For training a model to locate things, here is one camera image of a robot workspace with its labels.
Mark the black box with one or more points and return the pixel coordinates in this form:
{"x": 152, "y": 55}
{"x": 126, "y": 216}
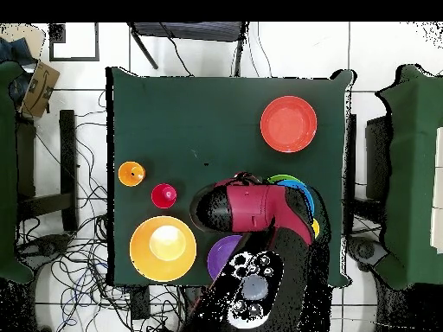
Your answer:
{"x": 377, "y": 155}

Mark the white papers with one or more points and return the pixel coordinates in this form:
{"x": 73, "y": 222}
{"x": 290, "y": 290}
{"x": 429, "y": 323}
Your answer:
{"x": 439, "y": 173}

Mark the large yellow bowl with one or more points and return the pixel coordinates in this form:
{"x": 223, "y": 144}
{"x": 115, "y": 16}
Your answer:
{"x": 162, "y": 249}

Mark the black power strip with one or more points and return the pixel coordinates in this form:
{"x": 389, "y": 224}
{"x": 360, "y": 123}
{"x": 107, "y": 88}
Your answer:
{"x": 140, "y": 302}

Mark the black metal stand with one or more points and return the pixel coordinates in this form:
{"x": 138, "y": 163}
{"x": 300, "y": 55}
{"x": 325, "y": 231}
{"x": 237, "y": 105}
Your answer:
{"x": 67, "y": 155}

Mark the stepped orange-yellow cup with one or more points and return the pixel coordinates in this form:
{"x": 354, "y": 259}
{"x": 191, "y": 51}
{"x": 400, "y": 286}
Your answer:
{"x": 131, "y": 174}

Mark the green clothed side table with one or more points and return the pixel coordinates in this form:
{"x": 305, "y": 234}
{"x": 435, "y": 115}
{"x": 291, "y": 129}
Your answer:
{"x": 412, "y": 155}
{"x": 7, "y": 173}

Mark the blue bowl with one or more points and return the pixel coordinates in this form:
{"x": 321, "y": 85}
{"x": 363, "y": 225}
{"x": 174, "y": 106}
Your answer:
{"x": 304, "y": 192}

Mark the green bowl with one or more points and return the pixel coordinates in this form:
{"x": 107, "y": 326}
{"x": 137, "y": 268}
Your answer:
{"x": 280, "y": 177}

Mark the dark green tablecloth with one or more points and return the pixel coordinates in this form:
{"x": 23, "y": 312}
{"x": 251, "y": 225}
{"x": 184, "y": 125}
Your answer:
{"x": 193, "y": 121}

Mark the red cup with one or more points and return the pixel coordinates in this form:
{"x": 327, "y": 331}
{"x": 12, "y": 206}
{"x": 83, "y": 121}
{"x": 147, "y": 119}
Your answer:
{"x": 163, "y": 196}

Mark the cardboard box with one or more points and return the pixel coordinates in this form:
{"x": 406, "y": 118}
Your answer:
{"x": 39, "y": 90}

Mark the yellow cup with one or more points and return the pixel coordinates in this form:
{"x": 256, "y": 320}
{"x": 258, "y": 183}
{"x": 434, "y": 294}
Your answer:
{"x": 315, "y": 227}

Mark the purple bowl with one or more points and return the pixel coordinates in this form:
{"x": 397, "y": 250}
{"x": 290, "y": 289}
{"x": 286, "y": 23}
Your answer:
{"x": 221, "y": 254}

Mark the dark grey chair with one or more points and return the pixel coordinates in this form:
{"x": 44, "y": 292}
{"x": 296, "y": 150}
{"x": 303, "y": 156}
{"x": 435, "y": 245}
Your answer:
{"x": 190, "y": 30}

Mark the wide shallow orange bowl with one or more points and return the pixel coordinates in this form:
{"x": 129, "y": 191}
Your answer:
{"x": 288, "y": 123}

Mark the black square frame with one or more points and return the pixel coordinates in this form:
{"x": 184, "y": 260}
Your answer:
{"x": 57, "y": 33}

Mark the blue fabric bundle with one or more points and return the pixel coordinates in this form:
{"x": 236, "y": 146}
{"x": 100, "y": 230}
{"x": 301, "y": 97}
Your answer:
{"x": 14, "y": 52}

